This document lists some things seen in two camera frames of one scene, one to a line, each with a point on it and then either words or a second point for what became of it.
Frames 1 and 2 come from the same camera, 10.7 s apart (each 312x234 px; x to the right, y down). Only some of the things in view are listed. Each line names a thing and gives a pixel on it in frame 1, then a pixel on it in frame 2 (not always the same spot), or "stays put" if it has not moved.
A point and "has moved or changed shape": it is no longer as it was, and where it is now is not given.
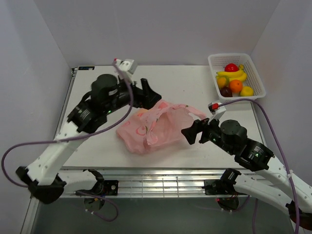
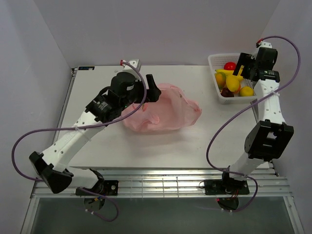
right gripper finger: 190,133 to 245,72
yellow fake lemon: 246,91 stays put
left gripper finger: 151,98 to 153,94
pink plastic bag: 145,131 has moved or changed shape
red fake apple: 231,68 stays put
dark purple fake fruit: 226,91 stays put
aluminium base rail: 144,181 stays put
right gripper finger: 203,123 to 243,60
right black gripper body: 211,133 to 252,64
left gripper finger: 146,87 to 151,81
